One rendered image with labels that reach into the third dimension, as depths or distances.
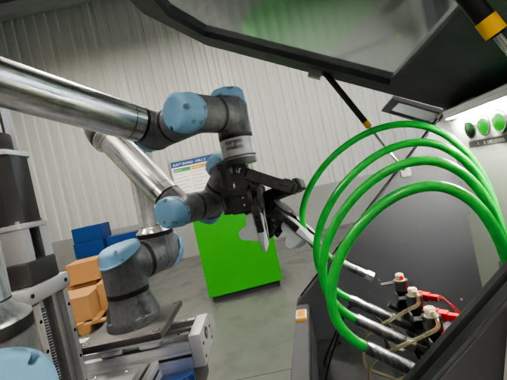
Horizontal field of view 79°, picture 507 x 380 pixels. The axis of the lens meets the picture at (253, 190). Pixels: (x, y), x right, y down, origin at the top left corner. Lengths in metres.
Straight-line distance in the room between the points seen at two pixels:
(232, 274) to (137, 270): 3.10
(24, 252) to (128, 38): 7.76
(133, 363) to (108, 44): 7.91
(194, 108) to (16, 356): 0.42
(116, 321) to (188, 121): 0.61
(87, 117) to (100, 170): 7.33
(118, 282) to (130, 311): 0.09
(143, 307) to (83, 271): 4.06
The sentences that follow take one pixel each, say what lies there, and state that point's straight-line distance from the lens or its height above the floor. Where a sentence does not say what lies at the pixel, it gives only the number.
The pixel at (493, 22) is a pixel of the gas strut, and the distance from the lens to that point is 0.41.
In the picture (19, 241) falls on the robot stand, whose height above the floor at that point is 1.34.
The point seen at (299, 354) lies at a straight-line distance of 0.82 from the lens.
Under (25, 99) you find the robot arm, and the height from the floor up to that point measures 1.56.
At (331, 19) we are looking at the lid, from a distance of 0.77.
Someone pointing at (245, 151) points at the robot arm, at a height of 1.43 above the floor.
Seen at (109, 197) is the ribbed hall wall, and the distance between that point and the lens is 7.92.
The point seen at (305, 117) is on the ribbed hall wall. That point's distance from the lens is 7.36.
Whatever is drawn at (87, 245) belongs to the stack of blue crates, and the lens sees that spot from 7.13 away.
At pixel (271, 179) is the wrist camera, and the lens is 0.65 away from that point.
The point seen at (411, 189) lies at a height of 1.31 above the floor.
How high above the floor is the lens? 1.36
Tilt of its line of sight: 1 degrees down
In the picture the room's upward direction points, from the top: 12 degrees counter-clockwise
